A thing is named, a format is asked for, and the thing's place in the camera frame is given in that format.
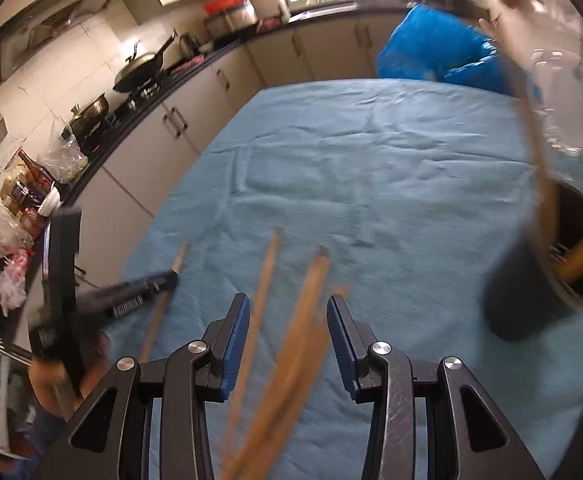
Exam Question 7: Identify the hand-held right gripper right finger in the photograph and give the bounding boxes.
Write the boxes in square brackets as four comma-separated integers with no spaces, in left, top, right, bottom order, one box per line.
[326,294,547,480]

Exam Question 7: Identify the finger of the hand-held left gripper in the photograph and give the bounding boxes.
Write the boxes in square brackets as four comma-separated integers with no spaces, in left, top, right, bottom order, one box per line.
[77,269,180,322]

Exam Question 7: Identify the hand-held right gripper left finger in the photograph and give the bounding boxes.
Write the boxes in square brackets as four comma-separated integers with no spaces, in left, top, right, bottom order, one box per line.
[36,292,252,480]

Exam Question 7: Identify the bunch of wooden chopsticks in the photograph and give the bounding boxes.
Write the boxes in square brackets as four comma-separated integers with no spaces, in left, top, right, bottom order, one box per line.
[218,226,352,480]

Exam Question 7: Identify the dark round utensil cup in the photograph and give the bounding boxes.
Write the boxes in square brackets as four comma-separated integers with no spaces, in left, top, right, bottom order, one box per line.
[486,180,583,343]

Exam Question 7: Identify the person's left hand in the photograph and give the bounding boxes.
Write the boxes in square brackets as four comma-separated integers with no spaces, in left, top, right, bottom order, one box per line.
[28,332,113,423]

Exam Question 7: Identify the small white bowl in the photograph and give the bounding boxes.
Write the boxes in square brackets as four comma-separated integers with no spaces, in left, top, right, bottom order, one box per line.
[38,192,63,217]

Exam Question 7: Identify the cluster of sauce bottles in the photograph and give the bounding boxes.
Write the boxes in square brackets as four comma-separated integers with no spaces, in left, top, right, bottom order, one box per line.
[0,149,58,231]

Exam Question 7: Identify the clear plastic food bag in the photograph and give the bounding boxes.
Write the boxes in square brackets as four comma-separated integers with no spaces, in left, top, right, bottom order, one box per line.
[38,115,90,184]

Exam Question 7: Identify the steel cooking pot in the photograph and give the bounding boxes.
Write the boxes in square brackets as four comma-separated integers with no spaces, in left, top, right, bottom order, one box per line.
[68,94,112,138]

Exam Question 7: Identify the cream lower kitchen cabinets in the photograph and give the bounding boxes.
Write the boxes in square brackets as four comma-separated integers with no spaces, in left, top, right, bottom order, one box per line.
[78,10,412,286]

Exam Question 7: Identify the gas stove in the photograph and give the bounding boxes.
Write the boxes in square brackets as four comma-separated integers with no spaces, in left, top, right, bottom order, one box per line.
[104,72,172,121]

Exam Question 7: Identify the blue towel cloth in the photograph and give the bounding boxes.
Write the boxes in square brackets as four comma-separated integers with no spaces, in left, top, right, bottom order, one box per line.
[106,77,583,480]

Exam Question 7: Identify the black wok with lid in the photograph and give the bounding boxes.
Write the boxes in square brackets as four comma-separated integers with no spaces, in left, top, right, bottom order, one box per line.
[112,30,178,93]

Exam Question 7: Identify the range hood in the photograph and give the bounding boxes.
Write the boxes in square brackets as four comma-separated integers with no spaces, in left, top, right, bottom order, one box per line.
[0,0,137,91]

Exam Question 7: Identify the steel kettle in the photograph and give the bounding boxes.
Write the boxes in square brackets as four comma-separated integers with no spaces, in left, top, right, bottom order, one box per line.
[178,31,203,58]

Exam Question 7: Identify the black kitchen countertop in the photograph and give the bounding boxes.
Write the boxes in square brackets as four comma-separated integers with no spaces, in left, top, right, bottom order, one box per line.
[0,0,487,311]

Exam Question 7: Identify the red plastic basin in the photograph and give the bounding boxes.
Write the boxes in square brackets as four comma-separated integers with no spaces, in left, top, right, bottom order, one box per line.
[204,0,247,15]

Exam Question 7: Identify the blue plastic bag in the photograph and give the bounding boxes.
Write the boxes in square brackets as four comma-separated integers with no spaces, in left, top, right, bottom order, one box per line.
[376,4,542,101]

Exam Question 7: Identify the clear glass mug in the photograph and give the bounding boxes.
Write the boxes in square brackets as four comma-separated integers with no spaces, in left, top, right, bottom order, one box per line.
[521,45,583,157]

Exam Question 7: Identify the steel kitchen sink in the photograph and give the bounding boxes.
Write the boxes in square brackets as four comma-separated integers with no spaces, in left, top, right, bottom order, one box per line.
[291,2,358,17]

